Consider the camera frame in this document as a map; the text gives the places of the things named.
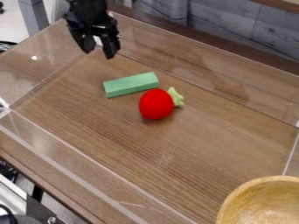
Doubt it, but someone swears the green foam block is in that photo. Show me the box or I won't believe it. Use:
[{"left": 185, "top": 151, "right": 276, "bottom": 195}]
[{"left": 103, "top": 72, "right": 159, "bottom": 98}]

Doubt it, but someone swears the wooden bowl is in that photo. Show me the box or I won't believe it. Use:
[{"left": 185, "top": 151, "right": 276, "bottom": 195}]
[{"left": 217, "top": 176, "right": 299, "bottom": 224}]

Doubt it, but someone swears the black metal bracket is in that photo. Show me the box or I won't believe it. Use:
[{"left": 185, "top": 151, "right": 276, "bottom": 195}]
[{"left": 26, "top": 195, "right": 67, "bottom": 224}]

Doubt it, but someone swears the black cable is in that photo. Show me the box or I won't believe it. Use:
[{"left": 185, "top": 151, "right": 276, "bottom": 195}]
[{"left": 0, "top": 204, "right": 21, "bottom": 224}]

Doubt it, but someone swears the clear acrylic tray enclosure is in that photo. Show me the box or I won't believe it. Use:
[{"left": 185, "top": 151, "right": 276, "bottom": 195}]
[{"left": 0, "top": 17, "right": 299, "bottom": 224}]

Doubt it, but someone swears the red plush strawberry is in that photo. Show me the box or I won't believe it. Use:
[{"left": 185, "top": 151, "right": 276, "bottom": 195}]
[{"left": 139, "top": 87, "right": 185, "bottom": 120}]

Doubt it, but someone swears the grey post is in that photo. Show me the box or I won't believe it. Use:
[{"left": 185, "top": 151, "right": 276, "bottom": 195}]
[{"left": 18, "top": 0, "right": 50, "bottom": 36}]

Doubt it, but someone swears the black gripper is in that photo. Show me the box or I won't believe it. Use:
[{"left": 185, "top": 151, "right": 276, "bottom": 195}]
[{"left": 63, "top": 0, "right": 121, "bottom": 60}]

